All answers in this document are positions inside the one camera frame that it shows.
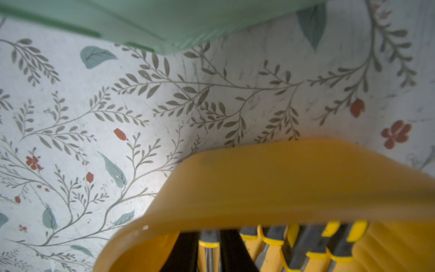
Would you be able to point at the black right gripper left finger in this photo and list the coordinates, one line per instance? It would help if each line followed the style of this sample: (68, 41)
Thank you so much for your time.
(184, 254)

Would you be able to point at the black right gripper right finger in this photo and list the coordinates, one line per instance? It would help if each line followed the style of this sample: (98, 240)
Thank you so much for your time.
(234, 254)

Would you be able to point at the yellow plastic storage tray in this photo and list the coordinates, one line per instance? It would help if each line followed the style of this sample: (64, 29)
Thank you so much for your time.
(390, 207)

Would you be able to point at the green file organizer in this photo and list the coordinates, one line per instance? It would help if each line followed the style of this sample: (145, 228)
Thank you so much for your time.
(161, 27)

